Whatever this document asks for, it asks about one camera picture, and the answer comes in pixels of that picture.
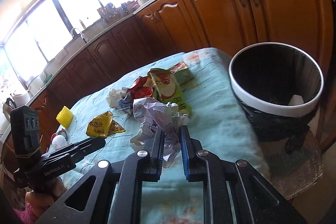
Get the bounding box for white paper ball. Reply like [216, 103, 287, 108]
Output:
[130, 97, 189, 168]

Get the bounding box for green juice pouch white cap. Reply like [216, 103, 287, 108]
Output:
[146, 68, 191, 117]

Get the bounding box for white foam block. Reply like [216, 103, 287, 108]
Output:
[288, 94, 304, 106]

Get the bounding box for black trash bag liner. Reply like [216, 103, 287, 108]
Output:
[239, 101, 318, 155]

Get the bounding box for black trash bin white rim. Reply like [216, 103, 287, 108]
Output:
[228, 41, 325, 146]

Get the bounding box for wooden kitchen cabinets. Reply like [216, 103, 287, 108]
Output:
[32, 0, 334, 149]

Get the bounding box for person's left hand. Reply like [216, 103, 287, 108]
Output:
[26, 177, 67, 217]

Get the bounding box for red white ball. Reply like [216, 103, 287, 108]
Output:
[51, 128, 68, 150]

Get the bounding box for yellow foam net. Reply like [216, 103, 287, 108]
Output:
[56, 106, 74, 128]

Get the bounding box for yellow crumpled wrapper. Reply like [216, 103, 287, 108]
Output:
[86, 111, 126, 138]

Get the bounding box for blue crumpled wrapper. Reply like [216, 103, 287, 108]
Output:
[117, 93, 133, 114]

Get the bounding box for light blue floral tablecloth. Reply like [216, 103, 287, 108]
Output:
[51, 47, 271, 224]

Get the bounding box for white crumpled tissue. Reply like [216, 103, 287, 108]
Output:
[106, 88, 127, 109]

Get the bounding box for red snack wrapper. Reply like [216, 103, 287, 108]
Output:
[127, 76, 154, 100]

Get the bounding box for green small drink carton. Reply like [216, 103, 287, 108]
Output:
[169, 61, 194, 85]

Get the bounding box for white stone countertop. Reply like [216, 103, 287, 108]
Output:
[1, 0, 156, 105]

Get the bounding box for sink faucet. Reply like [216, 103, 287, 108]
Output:
[71, 28, 88, 43]

